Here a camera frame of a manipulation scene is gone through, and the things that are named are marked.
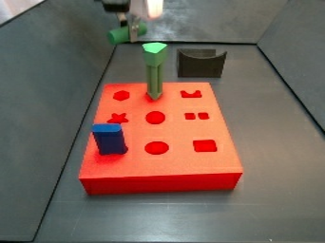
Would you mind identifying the black curved holder stand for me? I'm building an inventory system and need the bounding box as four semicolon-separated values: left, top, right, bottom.
177;48;227;78

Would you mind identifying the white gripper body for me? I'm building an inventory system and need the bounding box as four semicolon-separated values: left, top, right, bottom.
100;0;163;19

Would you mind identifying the green triangular peg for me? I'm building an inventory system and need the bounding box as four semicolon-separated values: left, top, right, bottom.
142;42;167;100

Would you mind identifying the red shape sorter board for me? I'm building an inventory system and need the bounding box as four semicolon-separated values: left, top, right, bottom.
79;83;242;195

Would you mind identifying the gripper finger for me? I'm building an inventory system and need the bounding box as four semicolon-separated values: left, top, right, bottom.
130;15;140;43
118;12;128;27

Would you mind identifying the blue rounded block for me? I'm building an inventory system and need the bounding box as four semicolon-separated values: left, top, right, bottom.
91;123;128;155

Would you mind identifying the green round cylinder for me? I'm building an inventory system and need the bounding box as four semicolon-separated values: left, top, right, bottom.
107;22;147;45

